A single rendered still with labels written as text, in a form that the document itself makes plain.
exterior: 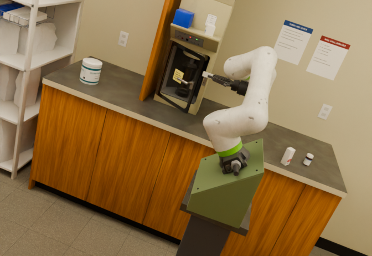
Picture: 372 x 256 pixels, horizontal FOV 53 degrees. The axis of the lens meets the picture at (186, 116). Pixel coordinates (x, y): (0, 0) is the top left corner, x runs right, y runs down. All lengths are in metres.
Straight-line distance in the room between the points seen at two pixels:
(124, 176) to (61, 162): 0.48
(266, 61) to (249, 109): 0.34
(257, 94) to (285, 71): 1.28
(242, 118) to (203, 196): 0.38
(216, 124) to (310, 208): 1.14
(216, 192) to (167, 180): 0.97
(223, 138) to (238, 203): 0.28
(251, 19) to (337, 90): 0.83
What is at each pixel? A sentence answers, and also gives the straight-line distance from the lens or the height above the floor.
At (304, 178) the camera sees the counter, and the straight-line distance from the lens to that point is 2.38.
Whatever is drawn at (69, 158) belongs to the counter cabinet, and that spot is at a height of 0.41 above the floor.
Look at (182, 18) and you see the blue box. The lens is 2.34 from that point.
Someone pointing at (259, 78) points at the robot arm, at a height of 1.53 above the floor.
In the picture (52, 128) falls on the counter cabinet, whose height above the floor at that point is 0.59.
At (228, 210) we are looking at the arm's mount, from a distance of 1.66.
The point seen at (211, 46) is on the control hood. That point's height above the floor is 1.45.
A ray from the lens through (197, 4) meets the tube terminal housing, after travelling 2.42.
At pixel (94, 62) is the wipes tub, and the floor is 1.09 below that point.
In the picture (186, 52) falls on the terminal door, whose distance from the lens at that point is 2.38.
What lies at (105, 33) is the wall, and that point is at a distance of 3.12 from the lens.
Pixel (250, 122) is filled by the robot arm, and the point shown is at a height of 1.40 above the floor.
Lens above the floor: 1.95
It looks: 24 degrees down
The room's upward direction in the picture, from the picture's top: 18 degrees clockwise
